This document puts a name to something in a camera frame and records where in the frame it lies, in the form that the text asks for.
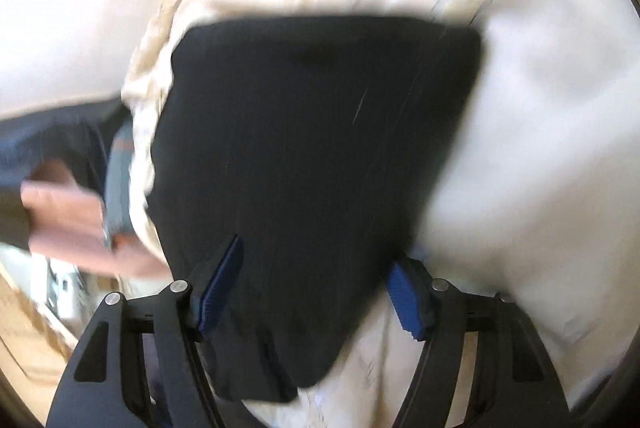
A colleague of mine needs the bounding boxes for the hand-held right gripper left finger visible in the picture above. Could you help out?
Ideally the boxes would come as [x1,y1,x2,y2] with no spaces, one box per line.
[45,234,246,428]

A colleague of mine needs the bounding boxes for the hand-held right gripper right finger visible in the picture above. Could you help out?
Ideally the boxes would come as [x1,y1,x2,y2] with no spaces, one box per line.
[386,258,571,428]

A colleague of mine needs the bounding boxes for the black pants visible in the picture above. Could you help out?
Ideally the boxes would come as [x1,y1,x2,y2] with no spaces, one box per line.
[145,15,483,404]

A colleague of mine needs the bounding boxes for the teal orange cushion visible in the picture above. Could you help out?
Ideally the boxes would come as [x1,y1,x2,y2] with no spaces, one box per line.
[102,120,138,251]

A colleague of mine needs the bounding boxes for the pink curtain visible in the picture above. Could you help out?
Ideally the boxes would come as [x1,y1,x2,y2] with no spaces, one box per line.
[20,158,168,281]

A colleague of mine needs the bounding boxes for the cream printed duvet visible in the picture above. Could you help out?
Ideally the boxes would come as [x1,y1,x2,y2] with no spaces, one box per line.
[120,0,640,428]

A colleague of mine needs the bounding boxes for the dark cloth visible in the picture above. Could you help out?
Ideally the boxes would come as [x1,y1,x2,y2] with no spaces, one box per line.
[0,98,131,251]

